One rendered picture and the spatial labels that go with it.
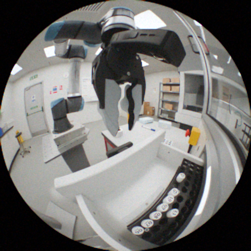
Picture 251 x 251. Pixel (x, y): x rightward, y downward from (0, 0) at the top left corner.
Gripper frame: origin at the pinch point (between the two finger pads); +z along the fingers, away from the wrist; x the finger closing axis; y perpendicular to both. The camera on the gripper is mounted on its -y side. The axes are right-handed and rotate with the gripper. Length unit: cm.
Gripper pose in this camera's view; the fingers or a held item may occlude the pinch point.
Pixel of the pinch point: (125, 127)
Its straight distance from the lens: 13.2
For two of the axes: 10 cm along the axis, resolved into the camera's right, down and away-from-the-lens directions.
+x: -7.7, 2.3, -5.9
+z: 0.0, 9.3, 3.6
